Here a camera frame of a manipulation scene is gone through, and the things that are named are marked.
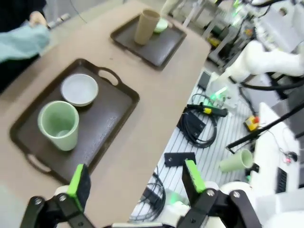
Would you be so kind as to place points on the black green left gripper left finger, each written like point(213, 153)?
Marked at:
point(76, 187)

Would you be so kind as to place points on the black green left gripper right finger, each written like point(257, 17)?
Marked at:
point(194, 180)

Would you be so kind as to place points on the light green tall cup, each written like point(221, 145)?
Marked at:
point(231, 164)
point(64, 140)

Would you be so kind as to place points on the white bowl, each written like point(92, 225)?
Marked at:
point(79, 88)

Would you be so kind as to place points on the teal cloth mat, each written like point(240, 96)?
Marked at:
point(21, 42)

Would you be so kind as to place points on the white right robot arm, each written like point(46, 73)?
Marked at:
point(261, 59)

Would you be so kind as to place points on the person's left hand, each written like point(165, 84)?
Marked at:
point(38, 18)

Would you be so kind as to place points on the black flat mounting plate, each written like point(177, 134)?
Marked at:
point(175, 158)

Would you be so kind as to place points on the black slanted rod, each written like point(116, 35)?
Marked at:
point(247, 137)

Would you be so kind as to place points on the black tool with yellow band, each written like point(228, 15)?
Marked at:
point(213, 111)

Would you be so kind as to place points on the yellow red emergency stop button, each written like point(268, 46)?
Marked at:
point(250, 123)

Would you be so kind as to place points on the white workstation desk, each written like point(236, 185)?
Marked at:
point(268, 147)

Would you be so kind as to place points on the black smartphone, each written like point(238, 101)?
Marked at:
point(204, 79)

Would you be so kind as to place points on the light green bowl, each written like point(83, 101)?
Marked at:
point(162, 26)

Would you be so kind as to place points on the brown tall cup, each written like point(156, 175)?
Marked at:
point(145, 31)

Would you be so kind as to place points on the cluttered equipment rack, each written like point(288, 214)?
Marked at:
point(285, 23)

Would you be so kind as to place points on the person's black shirt torso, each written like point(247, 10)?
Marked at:
point(14, 9)

